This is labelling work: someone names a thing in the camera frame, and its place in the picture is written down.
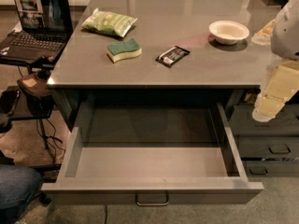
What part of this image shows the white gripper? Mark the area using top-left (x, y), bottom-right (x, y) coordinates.
top-left (251, 0), bottom-right (299, 122)

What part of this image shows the black rxbar chocolate wrapper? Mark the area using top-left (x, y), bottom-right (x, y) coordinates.
top-left (156, 46), bottom-right (190, 68)

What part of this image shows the grey middle drawer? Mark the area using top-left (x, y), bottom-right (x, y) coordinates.
top-left (229, 105), bottom-right (299, 160)

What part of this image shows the grey lower drawer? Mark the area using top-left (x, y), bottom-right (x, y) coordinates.
top-left (243, 161), bottom-right (299, 177)

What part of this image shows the open grey top drawer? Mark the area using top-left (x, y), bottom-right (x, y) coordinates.
top-left (43, 102), bottom-right (263, 204)

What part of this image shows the white paper bowl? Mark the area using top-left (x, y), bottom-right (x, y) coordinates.
top-left (208, 21), bottom-right (249, 45)

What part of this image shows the green yellow sponge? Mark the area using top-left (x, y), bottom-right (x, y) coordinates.
top-left (107, 38), bottom-right (142, 63)

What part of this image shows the green chip bag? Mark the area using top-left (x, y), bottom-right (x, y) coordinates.
top-left (81, 8), bottom-right (137, 38)

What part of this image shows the black open laptop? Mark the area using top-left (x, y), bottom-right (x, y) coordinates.
top-left (0, 0), bottom-right (73, 65)

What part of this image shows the black power adapter box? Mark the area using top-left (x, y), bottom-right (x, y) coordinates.
top-left (17, 73), bottom-right (54, 117)

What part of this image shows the black laptop stand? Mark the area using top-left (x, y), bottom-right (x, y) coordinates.
top-left (0, 58), bottom-right (64, 170)

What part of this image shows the black smartphone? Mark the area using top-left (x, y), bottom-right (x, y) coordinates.
top-left (0, 90), bottom-right (21, 116)

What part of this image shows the blue jeans knee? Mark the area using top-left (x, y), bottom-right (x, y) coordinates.
top-left (0, 164), bottom-right (42, 224)

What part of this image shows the metal drawer handle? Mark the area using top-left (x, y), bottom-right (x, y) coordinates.
top-left (135, 194), bottom-right (169, 207)

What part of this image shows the black floor cable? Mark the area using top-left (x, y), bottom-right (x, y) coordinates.
top-left (36, 119), bottom-right (66, 165)

